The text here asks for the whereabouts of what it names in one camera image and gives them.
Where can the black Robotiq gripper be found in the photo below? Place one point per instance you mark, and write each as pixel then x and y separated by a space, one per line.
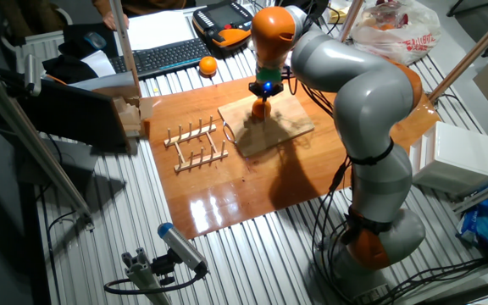
pixel 266 90

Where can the round orange fruit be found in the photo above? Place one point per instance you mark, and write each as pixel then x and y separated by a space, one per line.
pixel 257 110
pixel 208 65

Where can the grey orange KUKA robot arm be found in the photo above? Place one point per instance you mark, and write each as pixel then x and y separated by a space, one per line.
pixel 367 97

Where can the bare person hand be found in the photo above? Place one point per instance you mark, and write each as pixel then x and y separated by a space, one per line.
pixel 108 20

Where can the orange black teach pendant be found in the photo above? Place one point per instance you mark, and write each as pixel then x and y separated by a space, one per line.
pixel 225 23

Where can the wooden peg dish rack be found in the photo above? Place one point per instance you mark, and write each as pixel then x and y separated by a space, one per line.
pixel 193 163

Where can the black round device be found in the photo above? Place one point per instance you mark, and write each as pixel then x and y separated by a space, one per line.
pixel 312 7

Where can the black computer keyboard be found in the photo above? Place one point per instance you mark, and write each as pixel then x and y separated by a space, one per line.
pixel 159 57

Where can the yellow packet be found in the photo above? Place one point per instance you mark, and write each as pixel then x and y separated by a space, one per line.
pixel 339 12

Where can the brown cardboard box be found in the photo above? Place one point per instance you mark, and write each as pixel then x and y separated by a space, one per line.
pixel 129 114

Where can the white plastic bag red print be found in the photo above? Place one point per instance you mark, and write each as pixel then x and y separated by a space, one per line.
pixel 396 38

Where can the small white paper sheet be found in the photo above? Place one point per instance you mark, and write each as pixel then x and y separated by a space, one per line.
pixel 100 63

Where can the dark computer mouse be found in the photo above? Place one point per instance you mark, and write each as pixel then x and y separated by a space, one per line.
pixel 95 40

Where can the black monitor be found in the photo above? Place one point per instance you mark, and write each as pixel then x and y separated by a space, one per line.
pixel 74 114

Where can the black cloth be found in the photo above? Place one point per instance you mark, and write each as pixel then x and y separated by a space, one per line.
pixel 70 63

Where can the white drawer box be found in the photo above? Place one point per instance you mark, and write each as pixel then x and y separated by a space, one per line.
pixel 460 156

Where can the short aluminium profile stub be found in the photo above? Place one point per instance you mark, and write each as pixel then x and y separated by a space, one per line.
pixel 142 275

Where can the white ribbed panel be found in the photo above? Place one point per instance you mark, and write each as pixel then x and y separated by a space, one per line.
pixel 36 51

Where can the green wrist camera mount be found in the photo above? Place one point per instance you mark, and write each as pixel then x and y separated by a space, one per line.
pixel 268 75

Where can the aluminium frame post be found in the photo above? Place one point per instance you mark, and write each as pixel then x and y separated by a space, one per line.
pixel 125 46
pixel 473 53
pixel 485 192
pixel 350 21

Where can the silver camera blue cap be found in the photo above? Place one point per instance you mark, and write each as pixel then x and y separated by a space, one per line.
pixel 182 245

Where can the black camera clamp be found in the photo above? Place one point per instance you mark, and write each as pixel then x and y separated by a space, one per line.
pixel 163 267

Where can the long aluminium frame beam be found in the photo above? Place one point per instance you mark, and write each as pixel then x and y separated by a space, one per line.
pixel 36 156

